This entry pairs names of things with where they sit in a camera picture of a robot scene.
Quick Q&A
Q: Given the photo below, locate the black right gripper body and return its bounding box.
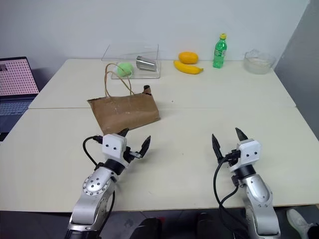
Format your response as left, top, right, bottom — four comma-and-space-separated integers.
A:
224, 148, 241, 166

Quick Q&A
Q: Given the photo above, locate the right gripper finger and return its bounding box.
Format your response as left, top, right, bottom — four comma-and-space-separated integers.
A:
211, 133, 225, 164
235, 127, 249, 143

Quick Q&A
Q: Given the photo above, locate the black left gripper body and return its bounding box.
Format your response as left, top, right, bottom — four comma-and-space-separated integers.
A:
123, 146, 142, 164

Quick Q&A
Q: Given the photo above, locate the brown paper bag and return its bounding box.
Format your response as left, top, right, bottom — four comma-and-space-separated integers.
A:
86, 63, 160, 135

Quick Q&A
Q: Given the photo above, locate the green ball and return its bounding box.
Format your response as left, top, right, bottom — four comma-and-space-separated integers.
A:
117, 62, 135, 77

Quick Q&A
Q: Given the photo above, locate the clear plastic box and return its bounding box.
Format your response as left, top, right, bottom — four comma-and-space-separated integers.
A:
101, 43, 161, 80

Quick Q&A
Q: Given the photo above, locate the metal cup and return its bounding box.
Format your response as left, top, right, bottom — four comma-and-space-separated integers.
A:
136, 55, 158, 72

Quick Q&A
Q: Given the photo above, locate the clear glass bowl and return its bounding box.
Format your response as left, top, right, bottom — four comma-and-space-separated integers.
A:
243, 48, 277, 75

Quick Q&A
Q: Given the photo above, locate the green plastic bottle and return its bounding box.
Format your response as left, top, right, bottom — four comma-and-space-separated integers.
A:
212, 33, 228, 69

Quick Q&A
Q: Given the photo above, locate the yellow banana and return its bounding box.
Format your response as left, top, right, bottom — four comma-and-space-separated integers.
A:
173, 60, 204, 75

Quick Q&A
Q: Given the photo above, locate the white shoe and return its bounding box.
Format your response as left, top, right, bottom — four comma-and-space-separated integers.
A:
286, 208, 315, 239

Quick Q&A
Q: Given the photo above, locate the yellow mango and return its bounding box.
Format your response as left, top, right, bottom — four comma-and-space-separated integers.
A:
178, 51, 199, 65

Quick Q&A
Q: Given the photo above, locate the laptop with dotted screen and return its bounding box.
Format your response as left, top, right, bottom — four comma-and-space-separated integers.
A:
0, 56, 41, 142

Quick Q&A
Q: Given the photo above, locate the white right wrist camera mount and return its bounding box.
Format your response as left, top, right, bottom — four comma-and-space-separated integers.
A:
228, 138, 262, 172

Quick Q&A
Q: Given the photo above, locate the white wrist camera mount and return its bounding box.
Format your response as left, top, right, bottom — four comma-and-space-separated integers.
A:
228, 138, 262, 172
101, 133, 128, 164

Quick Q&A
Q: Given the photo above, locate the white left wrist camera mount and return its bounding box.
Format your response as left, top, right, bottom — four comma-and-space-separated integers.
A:
101, 133, 128, 164

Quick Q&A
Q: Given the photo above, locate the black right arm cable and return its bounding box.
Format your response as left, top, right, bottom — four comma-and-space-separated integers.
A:
213, 152, 253, 239

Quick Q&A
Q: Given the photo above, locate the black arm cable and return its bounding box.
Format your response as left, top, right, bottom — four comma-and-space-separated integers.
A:
82, 135, 104, 167
213, 152, 253, 239

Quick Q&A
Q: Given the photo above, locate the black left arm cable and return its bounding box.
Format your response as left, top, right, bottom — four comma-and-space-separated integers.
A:
82, 135, 104, 167

